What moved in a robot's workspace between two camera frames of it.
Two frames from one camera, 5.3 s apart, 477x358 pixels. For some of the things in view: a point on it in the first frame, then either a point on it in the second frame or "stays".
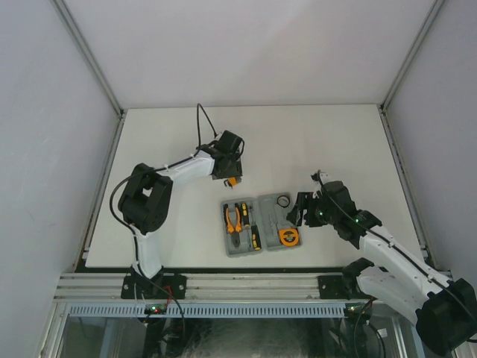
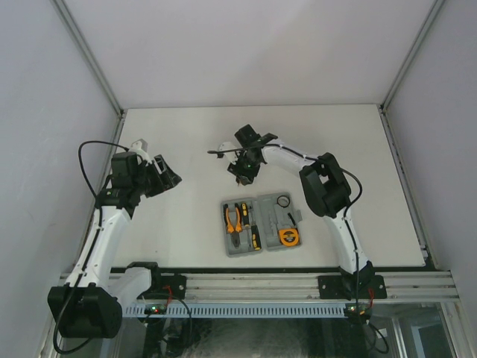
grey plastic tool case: (252, 225) stays
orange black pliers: (235, 231) stays
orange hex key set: (231, 181) -> (244, 180)
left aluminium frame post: (89, 55) stays
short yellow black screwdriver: (256, 237) stays
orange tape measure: (289, 237) stays
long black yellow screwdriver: (244, 207) stays
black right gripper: (302, 203) -> (237, 168)
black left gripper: (235, 171) -> (166, 180)
